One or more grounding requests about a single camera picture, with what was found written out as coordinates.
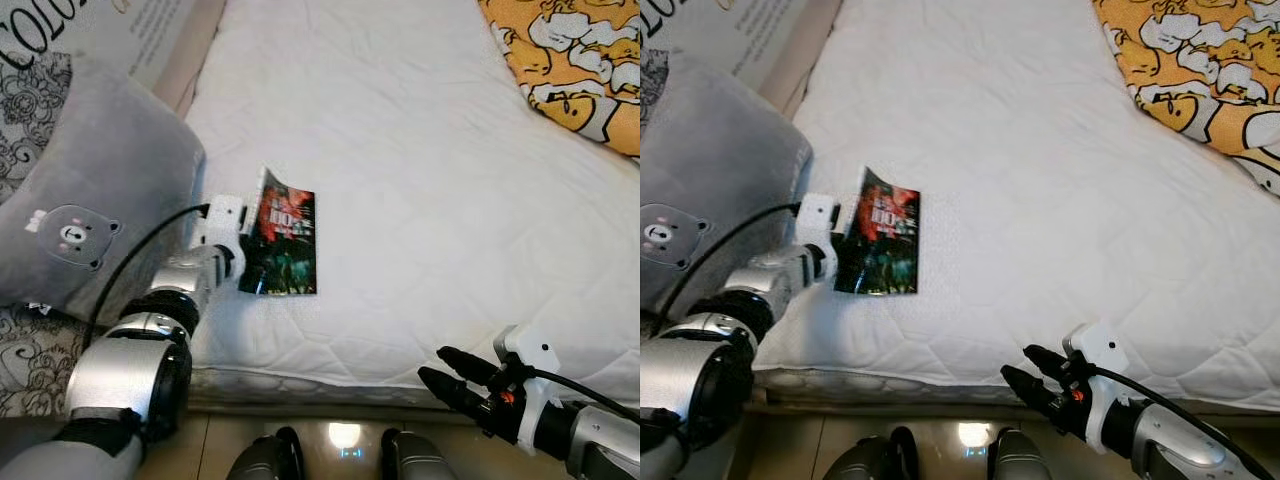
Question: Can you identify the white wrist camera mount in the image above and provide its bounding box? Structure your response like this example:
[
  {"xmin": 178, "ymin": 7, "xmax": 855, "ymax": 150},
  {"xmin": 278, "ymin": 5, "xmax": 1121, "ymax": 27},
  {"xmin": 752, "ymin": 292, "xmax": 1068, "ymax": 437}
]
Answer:
[
  {"xmin": 494, "ymin": 324, "xmax": 560, "ymax": 447},
  {"xmin": 193, "ymin": 192, "xmax": 253, "ymax": 269},
  {"xmin": 797, "ymin": 191, "xmax": 853, "ymax": 259},
  {"xmin": 1062, "ymin": 321, "xmax": 1133, "ymax": 447}
]

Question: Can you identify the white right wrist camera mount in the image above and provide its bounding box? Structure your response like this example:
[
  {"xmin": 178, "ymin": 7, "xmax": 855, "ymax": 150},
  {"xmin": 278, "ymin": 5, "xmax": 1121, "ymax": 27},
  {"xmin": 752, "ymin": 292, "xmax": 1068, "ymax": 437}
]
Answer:
[
  {"xmin": 1062, "ymin": 321, "xmax": 1133, "ymax": 447},
  {"xmin": 494, "ymin": 324, "xmax": 560, "ymax": 447}
]

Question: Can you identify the white quilted mattress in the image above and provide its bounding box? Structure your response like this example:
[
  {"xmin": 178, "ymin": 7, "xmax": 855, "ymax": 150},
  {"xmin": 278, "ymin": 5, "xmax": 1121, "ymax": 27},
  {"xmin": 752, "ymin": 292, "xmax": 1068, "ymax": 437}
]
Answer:
[
  {"xmin": 750, "ymin": 0, "xmax": 1280, "ymax": 413},
  {"xmin": 183, "ymin": 0, "xmax": 640, "ymax": 409}
]

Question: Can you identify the grey printed headboard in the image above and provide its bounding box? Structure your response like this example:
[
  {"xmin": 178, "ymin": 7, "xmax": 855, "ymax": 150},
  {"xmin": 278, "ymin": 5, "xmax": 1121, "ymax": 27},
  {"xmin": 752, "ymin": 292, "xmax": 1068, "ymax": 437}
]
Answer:
[
  {"xmin": 0, "ymin": 0, "xmax": 229, "ymax": 421},
  {"xmin": 640, "ymin": 0, "xmax": 847, "ymax": 126}
]

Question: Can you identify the grey bed base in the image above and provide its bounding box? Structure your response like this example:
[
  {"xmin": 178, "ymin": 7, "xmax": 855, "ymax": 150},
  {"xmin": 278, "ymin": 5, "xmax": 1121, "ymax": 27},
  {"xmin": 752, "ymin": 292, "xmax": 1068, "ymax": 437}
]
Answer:
[
  {"xmin": 752, "ymin": 390, "xmax": 1011, "ymax": 419},
  {"xmin": 188, "ymin": 392, "xmax": 471, "ymax": 419}
]

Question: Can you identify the dark robot left foot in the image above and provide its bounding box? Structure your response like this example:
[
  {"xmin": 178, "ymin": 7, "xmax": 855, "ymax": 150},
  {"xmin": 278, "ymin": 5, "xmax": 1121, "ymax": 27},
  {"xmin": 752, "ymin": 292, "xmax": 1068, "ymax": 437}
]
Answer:
[
  {"xmin": 225, "ymin": 427, "xmax": 306, "ymax": 480},
  {"xmin": 822, "ymin": 427, "xmax": 921, "ymax": 480}
]

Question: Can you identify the dark robot right foot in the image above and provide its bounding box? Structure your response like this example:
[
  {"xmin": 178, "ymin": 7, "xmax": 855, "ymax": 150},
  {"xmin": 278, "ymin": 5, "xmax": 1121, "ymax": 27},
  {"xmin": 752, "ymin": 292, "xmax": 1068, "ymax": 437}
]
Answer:
[
  {"xmin": 987, "ymin": 428, "xmax": 1053, "ymax": 480},
  {"xmin": 380, "ymin": 428, "xmax": 459, "ymax": 480}
]

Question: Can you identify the grey bear pillow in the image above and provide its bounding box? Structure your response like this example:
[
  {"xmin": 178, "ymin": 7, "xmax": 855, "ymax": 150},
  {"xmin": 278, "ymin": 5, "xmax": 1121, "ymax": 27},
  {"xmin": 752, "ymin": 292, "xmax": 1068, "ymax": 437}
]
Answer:
[
  {"xmin": 0, "ymin": 53, "xmax": 207, "ymax": 327},
  {"xmin": 640, "ymin": 50, "xmax": 814, "ymax": 313}
]

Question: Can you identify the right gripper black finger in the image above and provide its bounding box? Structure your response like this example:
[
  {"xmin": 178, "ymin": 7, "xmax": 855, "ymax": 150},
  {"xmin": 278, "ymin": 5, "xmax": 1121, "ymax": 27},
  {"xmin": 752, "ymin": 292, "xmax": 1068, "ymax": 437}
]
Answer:
[
  {"xmin": 417, "ymin": 366, "xmax": 493, "ymax": 426},
  {"xmin": 1022, "ymin": 343, "xmax": 1079, "ymax": 385},
  {"xmin": 1000, "ymin": 364, "xmax": 1069, "ymax": 421},
  {"xmin": 436, "ymin": 345, "xmax": 501, "ymax": 389}
]

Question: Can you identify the yellow cartoon print blanket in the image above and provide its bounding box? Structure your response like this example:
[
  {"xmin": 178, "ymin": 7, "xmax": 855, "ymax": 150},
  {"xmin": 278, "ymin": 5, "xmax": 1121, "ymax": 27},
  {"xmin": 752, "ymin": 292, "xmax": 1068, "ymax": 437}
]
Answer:
[
  {"xmin": 477, "ymin": 0, "xmax": 640, "ymax": 159},
  {"xmin": 1092, "ymin": 0, "xmax": 1280, "ymax": 197}
]

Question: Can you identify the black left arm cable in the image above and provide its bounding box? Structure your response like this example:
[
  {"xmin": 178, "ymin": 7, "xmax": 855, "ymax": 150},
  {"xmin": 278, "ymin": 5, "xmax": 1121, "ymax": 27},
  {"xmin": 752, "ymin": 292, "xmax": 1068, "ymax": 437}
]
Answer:
[
  {"xmin": 84, "ymin": 202, "xmax": 213, "ymax": 349},
  {"xmin": 654, "ymin": 202, "xmax": 807, "ymax": 339}
]

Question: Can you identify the dark robot foot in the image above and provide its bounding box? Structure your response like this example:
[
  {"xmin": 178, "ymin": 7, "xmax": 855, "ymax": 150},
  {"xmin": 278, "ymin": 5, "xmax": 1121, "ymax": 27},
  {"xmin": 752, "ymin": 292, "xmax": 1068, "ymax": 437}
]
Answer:
[
  {"xmin": 380, "ymin": 428, "xmax": 459, "ymax": 480},
  {"xmin": 987, "ymin": 428, "xmax": 1053, "ymax": 480},
  {"xmin": 225, "ymin": 427, "xmax": 306, "ymax": 480},
  {"xmin": 822, "ymin": 427, "xmax": 921, "ymax": 480}
]

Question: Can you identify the dark red paperback book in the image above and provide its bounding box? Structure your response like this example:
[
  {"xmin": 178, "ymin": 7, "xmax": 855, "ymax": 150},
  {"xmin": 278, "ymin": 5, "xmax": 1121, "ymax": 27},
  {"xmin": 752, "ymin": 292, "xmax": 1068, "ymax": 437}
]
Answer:
[
  {"xmin": 240, "ymin": 167, "xmax": 320, "ymax": 298},
  {"xmin": 835, "ymin": 165, "xmax": 922, "ymax": 298}
]

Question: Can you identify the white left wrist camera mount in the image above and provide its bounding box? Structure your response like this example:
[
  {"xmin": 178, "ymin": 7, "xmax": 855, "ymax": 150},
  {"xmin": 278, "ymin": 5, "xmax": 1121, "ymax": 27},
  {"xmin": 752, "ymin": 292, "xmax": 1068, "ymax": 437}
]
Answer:
[
  {"xmin": 797, "ymin": 191, "xmax": 853, "ymax": 259},
  {"xmin": 193, "ymin": 192, "xmax": 253, "ymax": 269}
]

